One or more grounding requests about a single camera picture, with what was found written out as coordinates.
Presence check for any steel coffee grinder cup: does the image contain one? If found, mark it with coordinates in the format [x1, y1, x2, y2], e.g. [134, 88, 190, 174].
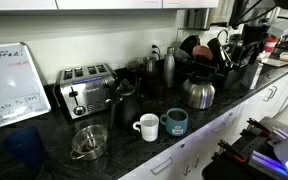
[143, 57, 156, 74]

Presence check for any steel coffee carafe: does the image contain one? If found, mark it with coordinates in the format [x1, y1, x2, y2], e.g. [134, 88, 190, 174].
[182, 71, 215, 110]

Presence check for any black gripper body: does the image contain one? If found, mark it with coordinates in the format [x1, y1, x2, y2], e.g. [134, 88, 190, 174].
[241, 25, 268, 62]

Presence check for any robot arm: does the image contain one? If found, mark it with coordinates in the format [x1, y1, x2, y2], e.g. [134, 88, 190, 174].
[229, 0, 288, 50]

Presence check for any black dish rack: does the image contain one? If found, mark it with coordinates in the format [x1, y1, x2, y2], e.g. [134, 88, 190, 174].
[174, 53, 252, 91]

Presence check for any blue ceramic mug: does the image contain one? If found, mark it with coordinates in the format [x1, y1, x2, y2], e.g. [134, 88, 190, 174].
[160, 108, 188, 136]

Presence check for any black gooseneck kettle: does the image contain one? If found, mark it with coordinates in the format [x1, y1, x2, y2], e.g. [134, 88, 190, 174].
[109, 79, 141, 129]

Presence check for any white ceramic mug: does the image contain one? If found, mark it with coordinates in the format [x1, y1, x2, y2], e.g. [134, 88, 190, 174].
[132, 113, 159, 142]

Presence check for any pink bowl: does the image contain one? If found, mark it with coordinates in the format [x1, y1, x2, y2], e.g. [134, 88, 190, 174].
[192, 45, 213, 61]

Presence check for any red lidded cup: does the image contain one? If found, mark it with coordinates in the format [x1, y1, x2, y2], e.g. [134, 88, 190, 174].
[264, 37, 278, 53]

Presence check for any black pan in rack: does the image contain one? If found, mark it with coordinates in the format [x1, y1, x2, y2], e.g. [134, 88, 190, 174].
[180, 35, 200, 55]

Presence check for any silver water bottle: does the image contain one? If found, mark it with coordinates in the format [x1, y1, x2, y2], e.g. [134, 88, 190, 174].
[163, 47, 175, 88]

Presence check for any white whiteboard with writing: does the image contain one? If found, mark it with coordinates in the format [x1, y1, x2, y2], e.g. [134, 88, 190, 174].
[0, 43, 51, 127]

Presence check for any silver four-slot toaster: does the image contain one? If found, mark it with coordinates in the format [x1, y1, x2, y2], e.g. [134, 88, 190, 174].
[53, 63, 118, 120]

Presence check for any dark blue plastic cup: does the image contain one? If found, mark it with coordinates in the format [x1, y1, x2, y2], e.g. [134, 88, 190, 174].
[3, 126, 47, 169]

